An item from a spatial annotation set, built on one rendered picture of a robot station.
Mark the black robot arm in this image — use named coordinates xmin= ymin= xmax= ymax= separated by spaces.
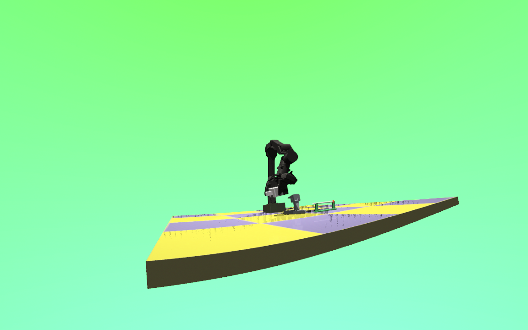
xmin=264 ymin=139 xmax=298 ymax=204

